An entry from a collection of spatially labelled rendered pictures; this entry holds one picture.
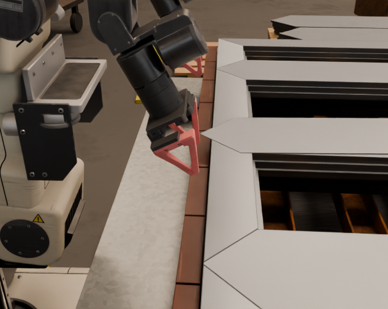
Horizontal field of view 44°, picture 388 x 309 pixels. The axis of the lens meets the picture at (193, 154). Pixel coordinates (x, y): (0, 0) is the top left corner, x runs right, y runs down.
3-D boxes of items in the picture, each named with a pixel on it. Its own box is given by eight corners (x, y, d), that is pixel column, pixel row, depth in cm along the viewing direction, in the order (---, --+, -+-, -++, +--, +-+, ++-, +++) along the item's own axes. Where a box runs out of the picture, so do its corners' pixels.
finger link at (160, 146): (214, 150, 78) (188, 102, 74) (215, 173, 72) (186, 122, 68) (178, 165, 80) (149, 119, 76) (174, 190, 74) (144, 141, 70)
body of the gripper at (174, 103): (192, 97, 79) (170, 57, 76) (189, 124, 70) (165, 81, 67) (157, 113, 81) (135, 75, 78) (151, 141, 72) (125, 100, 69)
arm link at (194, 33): (103, 5, 72) (91, 20, 64) (172, -32, 69) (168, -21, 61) (143, 73, 77) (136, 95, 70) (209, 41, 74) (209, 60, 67)
